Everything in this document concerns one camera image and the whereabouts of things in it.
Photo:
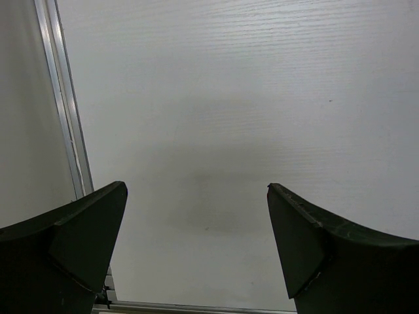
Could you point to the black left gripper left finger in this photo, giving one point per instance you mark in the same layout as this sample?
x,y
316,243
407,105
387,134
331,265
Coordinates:
x,y
57,262

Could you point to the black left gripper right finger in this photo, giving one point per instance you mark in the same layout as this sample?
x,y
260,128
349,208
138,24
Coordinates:
x,y
333,265

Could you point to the aluminium table frame rail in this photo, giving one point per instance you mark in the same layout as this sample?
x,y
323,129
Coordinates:
x,y
195,232

